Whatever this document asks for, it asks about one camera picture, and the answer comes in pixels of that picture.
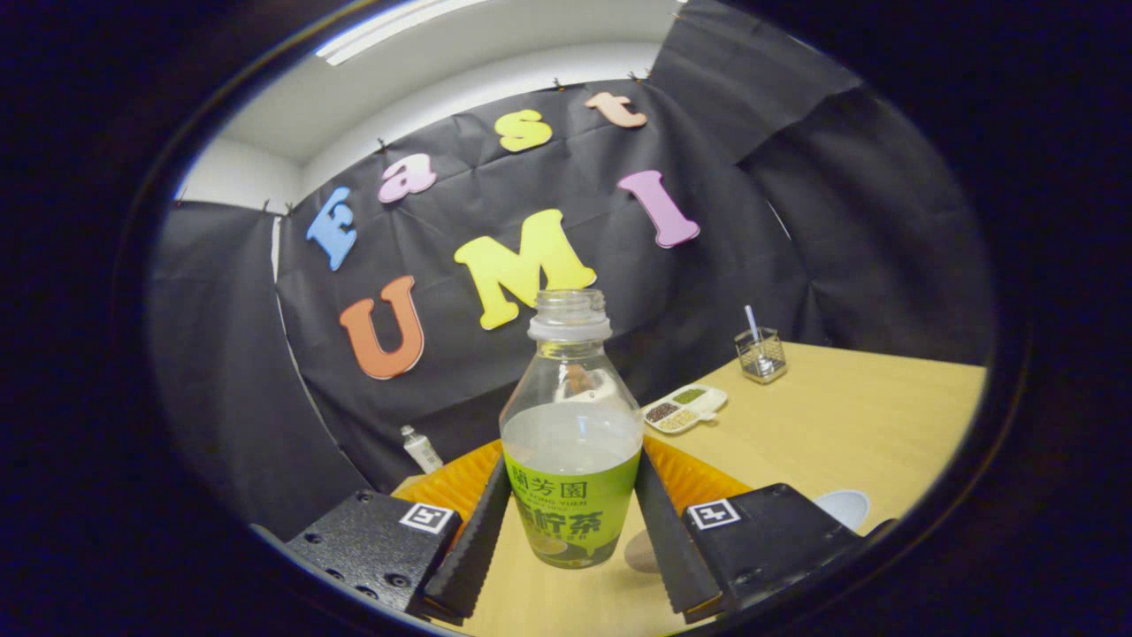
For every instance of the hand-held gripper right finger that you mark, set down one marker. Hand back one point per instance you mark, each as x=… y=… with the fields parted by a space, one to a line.
x=668 y=548

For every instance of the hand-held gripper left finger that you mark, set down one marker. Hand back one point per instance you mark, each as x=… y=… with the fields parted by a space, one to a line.
x=473 y=553

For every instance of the round brown coaster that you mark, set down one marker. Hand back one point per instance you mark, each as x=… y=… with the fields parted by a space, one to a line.
x=638 y=553

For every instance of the green label juice bottle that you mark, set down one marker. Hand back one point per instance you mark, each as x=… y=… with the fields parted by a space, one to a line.
x=570 y=495

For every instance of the pale grey cup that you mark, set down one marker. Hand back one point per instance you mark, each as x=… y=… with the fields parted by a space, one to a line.
x=845 y=507

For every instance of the white and green bottle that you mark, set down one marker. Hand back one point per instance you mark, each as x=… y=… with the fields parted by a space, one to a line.
x=423 y=451

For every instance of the divided white snack tray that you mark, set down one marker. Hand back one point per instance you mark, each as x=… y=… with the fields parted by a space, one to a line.
x=683 y=409

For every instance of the wooden table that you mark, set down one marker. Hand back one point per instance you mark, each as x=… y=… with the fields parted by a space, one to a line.
x=831 y=425

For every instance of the clear glass holder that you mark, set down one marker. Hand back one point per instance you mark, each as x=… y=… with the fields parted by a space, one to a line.
x=762 y=358

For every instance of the white straw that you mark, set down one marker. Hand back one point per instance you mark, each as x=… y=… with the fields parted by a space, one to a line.
x=753 y=323

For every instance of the black backdrop cloth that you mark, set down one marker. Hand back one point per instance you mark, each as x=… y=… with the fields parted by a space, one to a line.
x=752 y=177

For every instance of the long ceiling light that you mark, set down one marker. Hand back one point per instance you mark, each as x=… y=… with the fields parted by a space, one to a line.
x=389 y=26

